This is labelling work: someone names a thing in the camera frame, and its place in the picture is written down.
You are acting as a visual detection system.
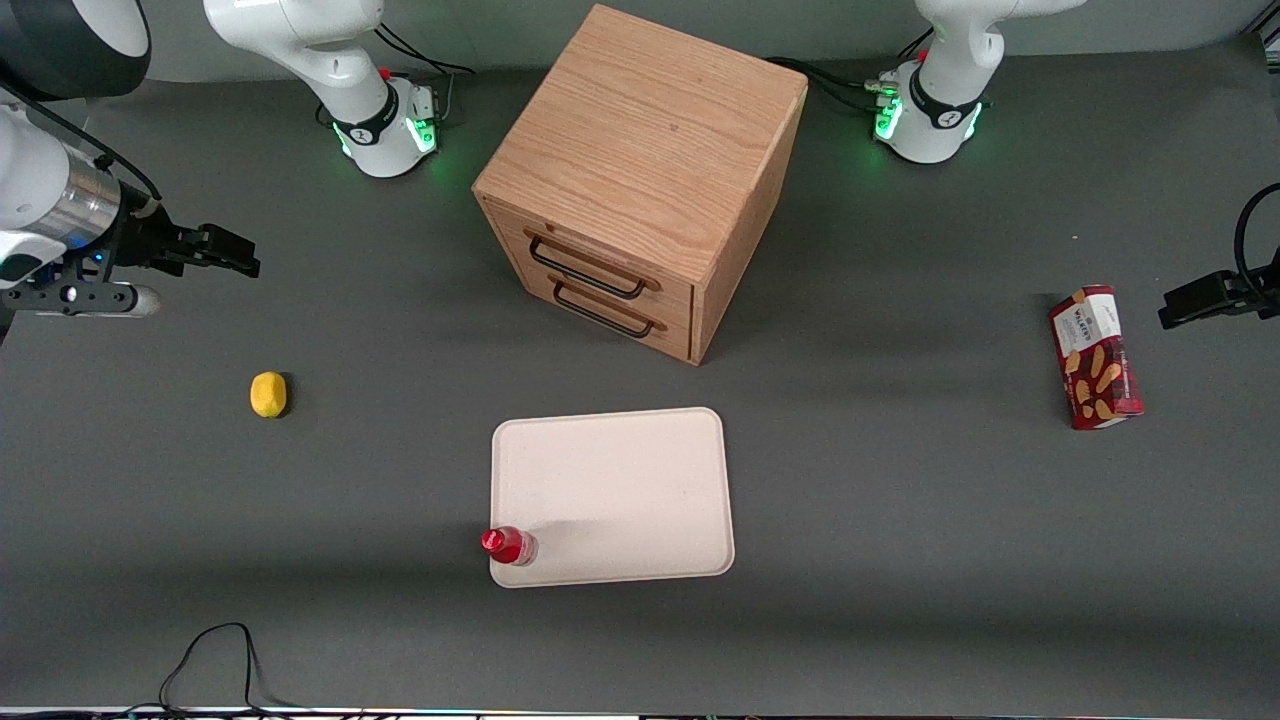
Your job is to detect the black left arm base cable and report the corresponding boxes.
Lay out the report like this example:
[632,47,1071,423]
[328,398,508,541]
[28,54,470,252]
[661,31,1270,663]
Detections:
[763,55,891,113]

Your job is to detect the black arm base cable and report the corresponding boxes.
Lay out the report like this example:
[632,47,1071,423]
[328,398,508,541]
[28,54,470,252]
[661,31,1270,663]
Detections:
[375,22,477,126]
[763,55,891,113]

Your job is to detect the thin black table cable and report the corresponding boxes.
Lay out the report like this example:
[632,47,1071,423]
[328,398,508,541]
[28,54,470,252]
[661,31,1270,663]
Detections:
[128,622,301,717]

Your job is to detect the black metal drawer handle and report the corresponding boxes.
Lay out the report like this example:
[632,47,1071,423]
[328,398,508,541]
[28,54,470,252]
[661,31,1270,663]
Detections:
[527,232,663,301]
[550,275,669,339]

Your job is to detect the small red coke bottle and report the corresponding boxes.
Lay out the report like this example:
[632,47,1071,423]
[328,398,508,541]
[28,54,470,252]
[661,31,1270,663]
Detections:
[480,525,539,568]

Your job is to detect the wooden drawer front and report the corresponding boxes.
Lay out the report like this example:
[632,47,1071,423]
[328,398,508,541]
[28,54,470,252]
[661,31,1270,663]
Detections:
[485,200,695,326]
[512,262,694,364]

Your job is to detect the oak wooden drawer cabinet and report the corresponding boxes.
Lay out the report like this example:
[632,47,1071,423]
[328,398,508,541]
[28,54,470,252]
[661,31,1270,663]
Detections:
[472,3,809,367]

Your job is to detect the red tartan shortbread box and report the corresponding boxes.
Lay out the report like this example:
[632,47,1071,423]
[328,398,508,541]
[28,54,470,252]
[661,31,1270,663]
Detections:
[1048,284,1145,432]

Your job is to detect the black right arm base cable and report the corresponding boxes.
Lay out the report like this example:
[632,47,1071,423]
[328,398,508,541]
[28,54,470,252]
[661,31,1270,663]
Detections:
[375,22,477,126]

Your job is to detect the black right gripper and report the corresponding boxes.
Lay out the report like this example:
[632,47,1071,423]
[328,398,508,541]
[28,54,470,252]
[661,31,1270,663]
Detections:
[105,205,263,279]

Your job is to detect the yellow lemon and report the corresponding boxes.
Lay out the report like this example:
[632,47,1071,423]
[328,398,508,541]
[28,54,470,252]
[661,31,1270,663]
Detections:
[249,371,289,419]

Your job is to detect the black looped gripper cable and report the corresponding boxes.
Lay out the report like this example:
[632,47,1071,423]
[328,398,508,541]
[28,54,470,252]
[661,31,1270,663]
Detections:
[1233,183,1280,296]

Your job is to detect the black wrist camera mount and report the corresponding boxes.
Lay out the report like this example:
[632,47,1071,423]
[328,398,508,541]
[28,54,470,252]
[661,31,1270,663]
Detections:
[0,283,161,318]

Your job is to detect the beige rectangular tray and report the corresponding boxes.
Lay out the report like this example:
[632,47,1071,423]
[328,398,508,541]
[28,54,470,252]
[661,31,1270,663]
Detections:
[489,406,736,589]

